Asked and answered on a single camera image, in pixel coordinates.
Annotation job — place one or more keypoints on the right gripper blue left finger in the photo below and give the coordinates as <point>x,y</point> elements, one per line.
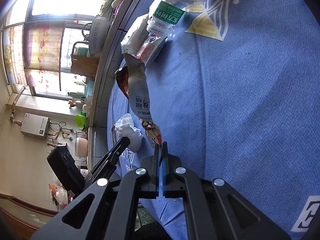
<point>149,188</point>

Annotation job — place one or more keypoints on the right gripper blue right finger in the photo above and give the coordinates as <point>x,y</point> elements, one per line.
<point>172,187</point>

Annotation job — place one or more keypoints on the white plastic bag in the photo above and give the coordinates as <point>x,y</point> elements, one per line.
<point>125,128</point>

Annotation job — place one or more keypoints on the grey printed snack wrapper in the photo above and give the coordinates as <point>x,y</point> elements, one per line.
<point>131,80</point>

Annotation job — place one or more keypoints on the red snack wrapper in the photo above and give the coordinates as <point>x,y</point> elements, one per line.
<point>139,43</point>

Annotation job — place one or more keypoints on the clear plastic water bottle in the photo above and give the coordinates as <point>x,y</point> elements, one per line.
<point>163,16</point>

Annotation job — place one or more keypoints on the kitchen counter with cabinets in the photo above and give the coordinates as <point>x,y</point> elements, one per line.
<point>109,62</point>

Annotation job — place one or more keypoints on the pink white electric kettle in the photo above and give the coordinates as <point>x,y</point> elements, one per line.
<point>81,144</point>

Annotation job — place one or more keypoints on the smartphone in red case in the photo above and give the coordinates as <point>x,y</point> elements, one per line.
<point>113,134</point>

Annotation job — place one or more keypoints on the black plastic crate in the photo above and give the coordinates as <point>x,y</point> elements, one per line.
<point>63,165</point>

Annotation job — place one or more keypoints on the green plastic cup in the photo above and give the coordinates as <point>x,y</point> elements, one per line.
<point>81,121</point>

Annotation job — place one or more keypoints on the wooden cutting board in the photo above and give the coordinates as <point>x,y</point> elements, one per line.
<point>85,66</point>

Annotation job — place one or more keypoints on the blue patterned tablecloth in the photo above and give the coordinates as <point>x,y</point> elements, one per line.
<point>235,93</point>

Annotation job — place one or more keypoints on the chrome sink faucet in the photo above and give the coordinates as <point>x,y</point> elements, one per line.
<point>81,48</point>

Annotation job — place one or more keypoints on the white enamel basin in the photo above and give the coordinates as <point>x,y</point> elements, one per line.
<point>97,34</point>

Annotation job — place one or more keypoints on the white radish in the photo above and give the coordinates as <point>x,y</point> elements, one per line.
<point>116,3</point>

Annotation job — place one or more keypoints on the white wall water heater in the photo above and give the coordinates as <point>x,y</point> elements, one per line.
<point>35,126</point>

